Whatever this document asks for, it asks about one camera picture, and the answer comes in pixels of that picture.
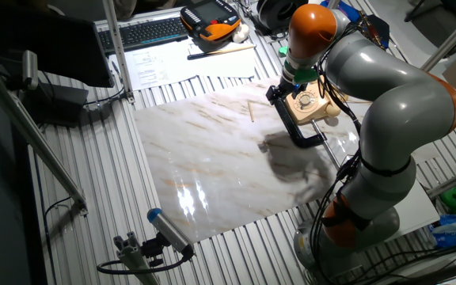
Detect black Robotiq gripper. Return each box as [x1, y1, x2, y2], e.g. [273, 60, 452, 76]
[266, 75, 298, 105]

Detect person's forearm grey sleeve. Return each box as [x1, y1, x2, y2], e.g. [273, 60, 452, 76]
[111, 0, 144, 21]

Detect beige rotary phone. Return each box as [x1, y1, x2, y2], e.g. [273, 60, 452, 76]
[284, 81, 342, 127]

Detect black C-clamp with steel screw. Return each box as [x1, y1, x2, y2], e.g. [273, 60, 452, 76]
[269, 94, 342, 170]

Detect printed paper sheet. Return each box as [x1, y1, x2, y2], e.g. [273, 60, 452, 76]
[186, 39, 257, 79]
[108, 47, 200, 92]

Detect white garlic-shaped object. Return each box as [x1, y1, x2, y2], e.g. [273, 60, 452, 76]
[231, 22, 251, 44]

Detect black filament spool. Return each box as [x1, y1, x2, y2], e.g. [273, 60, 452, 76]
[256, 0, 310, 35]

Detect orange black teach pendant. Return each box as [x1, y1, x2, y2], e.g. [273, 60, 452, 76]
[179, 0, 242, 43]

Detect white marble pattern mat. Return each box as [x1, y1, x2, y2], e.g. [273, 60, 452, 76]
[132, 74, 439, 243]

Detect blue cloth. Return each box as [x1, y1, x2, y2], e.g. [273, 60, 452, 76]
[320, 0, 363, 24]

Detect black computer keyboard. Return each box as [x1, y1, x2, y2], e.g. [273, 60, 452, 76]
[97, 16, 190, 55]

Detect white base board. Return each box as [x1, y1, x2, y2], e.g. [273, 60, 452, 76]
[389, 178, 441, 241]

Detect black box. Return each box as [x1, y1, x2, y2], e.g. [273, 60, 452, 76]
[21, 81, 90, 128]

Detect short aluminium profile stub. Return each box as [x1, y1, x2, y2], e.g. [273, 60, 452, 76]
[112, 231, 162, 285]

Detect blue plastic bag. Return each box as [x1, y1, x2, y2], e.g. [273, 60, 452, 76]
[428, 214, 456, 249]

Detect black computer monitor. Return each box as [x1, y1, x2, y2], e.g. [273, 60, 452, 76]
[0, 2, 115, 89]

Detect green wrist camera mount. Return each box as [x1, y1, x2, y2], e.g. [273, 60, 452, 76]
[283, 59, 320, 86]

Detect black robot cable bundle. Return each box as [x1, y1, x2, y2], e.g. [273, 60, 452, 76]
[309, 23, 371, 278]

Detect long wooden stick black handle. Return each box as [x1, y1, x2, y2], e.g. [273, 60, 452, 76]
[187, 44, 257, 61]

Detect aluminium profile post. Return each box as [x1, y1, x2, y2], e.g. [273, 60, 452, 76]
[420, 2, 456, 73]
[101, 0, 136, 105]

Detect silver camera blue end cap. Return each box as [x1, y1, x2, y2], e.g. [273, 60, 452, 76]
[146, 207, 196, 257]

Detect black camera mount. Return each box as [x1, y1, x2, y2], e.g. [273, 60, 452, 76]
[140, 233, 165, 268]

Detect black camera cable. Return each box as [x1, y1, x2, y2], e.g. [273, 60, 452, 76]
[96, 253, 192, 276]

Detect silver stick camera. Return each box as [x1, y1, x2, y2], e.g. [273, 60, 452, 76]
[21, 49, 40, 91]

